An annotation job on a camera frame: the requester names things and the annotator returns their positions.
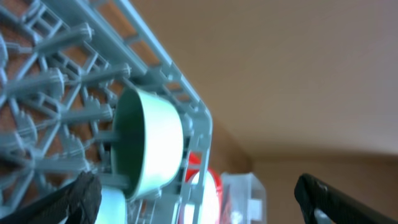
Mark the light green bowl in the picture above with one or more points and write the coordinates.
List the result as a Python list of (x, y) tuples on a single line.
[(149, 149)]

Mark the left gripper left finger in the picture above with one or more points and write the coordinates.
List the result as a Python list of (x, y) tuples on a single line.
[(77, 202)]

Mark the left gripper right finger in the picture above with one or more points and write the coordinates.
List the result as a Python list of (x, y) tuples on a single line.
[(322, 203)]

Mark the light blue plate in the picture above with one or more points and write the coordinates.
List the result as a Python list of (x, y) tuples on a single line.
[(210, 205)]

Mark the clear plastic bin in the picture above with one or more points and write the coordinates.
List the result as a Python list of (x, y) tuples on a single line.
[(244, 199)]

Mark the light blue bowl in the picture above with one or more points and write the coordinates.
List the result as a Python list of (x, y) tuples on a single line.
[(112, 209)]

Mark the grey dishwasher rack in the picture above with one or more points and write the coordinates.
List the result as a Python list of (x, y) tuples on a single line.
[(64, 65)]

